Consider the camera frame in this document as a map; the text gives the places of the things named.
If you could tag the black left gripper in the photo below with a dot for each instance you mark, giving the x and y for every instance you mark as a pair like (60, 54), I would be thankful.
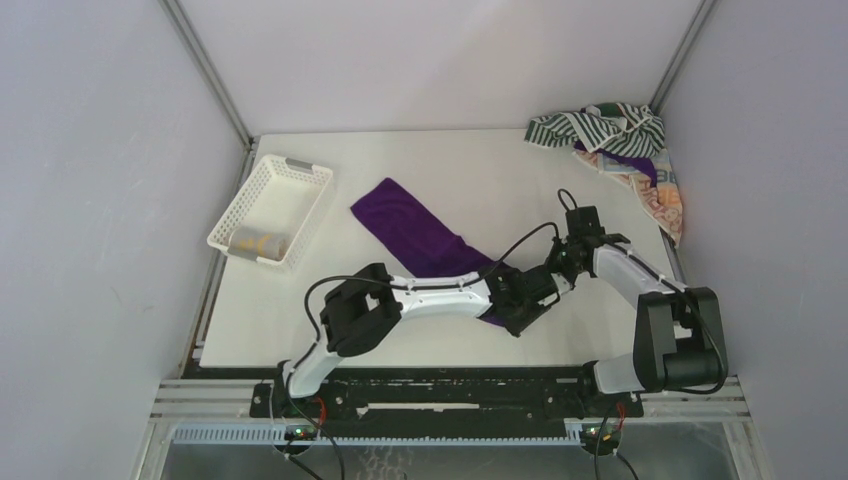
(515, 327)

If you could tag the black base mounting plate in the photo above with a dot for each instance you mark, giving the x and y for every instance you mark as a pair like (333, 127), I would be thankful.
(414, 402)

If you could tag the white slotted cable duct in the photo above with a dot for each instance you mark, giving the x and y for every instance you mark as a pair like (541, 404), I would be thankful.
(566, 434)

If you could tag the aluminium corner post right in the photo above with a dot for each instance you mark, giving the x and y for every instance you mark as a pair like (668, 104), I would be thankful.
(701, 16)

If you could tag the purple towel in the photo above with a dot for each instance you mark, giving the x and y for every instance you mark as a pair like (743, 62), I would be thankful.
(422, 244)

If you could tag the controller board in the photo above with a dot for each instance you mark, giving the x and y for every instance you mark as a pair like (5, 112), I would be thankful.
(301, 433)
(600, 442)

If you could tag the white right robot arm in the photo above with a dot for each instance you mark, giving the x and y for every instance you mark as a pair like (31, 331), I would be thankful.
(678, 342)

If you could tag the white plastic basket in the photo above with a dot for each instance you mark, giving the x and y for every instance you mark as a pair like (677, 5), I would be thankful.
(281, 195)

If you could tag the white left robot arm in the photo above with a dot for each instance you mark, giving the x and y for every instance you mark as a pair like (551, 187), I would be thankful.
(362, 309)

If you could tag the aluminium corner post left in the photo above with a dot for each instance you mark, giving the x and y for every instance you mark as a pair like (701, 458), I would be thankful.
(178, 16)

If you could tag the aluminium corner post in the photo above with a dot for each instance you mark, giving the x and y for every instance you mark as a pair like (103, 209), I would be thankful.
(178, 16)
(701, 16)

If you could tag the left controller board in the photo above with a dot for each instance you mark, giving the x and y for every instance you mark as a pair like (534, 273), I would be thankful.
(301, 433)

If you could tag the yellow grey patterned towel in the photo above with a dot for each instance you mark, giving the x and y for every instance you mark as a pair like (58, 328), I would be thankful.
(253, 243)

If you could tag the green white striped towel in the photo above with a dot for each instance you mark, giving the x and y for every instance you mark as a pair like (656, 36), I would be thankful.
(621, 129)

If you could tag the right controller board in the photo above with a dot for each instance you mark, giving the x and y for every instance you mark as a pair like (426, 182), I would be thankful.
(600, 442)

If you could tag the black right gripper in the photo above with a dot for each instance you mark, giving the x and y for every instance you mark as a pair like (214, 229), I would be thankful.
(553, 266)

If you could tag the cream bear print towel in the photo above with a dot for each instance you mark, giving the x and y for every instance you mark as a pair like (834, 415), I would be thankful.
(661, 202)

